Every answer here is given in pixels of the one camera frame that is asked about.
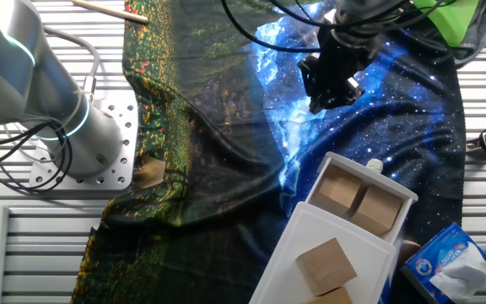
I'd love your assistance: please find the black base cable bundle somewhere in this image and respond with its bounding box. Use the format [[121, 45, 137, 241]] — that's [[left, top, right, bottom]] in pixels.
[[0, 120, 73, 195]]

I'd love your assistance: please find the dark grey cloth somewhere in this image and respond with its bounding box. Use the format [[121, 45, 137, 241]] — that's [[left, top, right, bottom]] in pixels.
[[449, 0, 486, 68]]

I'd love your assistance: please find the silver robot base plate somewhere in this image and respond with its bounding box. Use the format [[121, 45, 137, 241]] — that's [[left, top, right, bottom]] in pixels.
[[29, 99, 138, 192]]

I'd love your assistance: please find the brown wooden cube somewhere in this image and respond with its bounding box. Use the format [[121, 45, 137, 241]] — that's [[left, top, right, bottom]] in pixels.
[[312, 163, 365, 217], [295, 236, 358, 297], [304, 286, 354, 304]]

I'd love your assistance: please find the galaxy and meadow print cloth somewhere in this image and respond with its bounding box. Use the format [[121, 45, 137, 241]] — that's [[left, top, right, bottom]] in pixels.
[[70, 0, 467, 304]]

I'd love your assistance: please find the blue tissue pack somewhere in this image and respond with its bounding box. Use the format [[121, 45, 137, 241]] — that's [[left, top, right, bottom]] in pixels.
[[399, 222, 486, 304]]

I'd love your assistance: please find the pale wooden stick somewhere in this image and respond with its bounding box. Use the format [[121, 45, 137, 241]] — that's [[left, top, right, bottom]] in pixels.
[[70, 0, 150, 24]]

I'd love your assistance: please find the white drawer with knob handle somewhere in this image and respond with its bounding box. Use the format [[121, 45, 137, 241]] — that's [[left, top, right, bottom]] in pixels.
[[305, 150, 419, 246]]

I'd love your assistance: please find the white drawer cabinet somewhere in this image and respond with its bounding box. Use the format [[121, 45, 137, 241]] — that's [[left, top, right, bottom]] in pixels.
[[249, 201, 398, 304]]

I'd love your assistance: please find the brown tape patch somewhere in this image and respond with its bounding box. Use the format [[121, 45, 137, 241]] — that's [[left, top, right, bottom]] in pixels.
[[132, 155, 167, 190]]

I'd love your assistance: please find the grey base cable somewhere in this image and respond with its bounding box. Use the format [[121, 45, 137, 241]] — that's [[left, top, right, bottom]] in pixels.
[[42, 25, 101, 102]]

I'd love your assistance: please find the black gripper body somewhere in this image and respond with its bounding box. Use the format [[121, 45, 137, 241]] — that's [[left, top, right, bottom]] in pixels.
[[315, 29, 386, 92]]

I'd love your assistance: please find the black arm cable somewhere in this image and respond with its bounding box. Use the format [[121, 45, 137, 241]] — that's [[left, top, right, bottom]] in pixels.
[[220, 0, 451, 54]]

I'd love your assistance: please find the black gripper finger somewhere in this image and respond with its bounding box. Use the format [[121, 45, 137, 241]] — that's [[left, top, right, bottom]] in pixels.
[[297, 55, 327, 114], [325, 77, 365, 106]]

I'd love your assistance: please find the bright green object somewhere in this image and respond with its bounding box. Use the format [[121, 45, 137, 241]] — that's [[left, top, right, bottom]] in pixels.
[[413, 0, 480, 48]]

